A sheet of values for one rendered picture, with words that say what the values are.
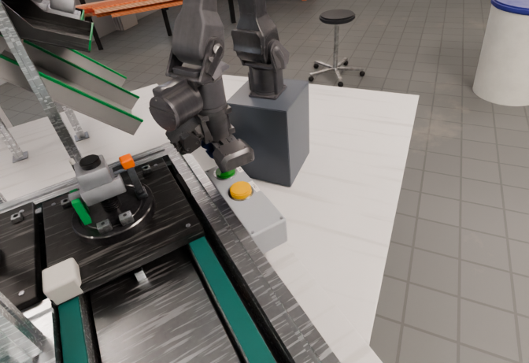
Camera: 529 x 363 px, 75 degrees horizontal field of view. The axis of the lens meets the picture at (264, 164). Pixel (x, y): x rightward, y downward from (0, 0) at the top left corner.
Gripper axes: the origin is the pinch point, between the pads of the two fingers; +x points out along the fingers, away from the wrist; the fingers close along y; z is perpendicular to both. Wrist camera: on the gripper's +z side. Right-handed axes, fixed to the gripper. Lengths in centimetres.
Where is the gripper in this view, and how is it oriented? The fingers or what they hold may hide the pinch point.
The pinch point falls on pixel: (221, 157)
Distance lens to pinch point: 68.1
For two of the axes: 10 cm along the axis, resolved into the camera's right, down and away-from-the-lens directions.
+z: -8.6, 3.7, -3.5
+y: 5.0, 5.0, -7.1
